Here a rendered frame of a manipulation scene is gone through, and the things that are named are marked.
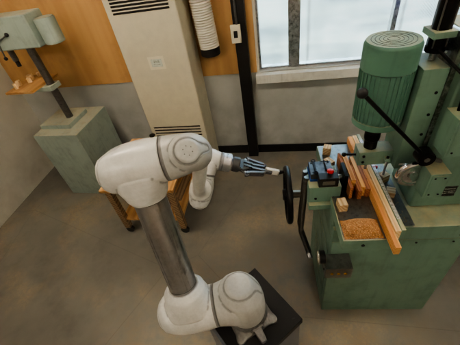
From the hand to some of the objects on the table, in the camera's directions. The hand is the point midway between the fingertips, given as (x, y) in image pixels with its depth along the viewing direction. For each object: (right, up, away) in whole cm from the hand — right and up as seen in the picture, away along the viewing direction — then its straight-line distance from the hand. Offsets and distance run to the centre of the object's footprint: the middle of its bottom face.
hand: (272, 171), depth 142 cm
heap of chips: (+30, -22, -30) cm, 48 cm away
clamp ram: (+27, -6, -12) cm, 30 cm away
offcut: (+26, -15, -21) cm, 37 cm away
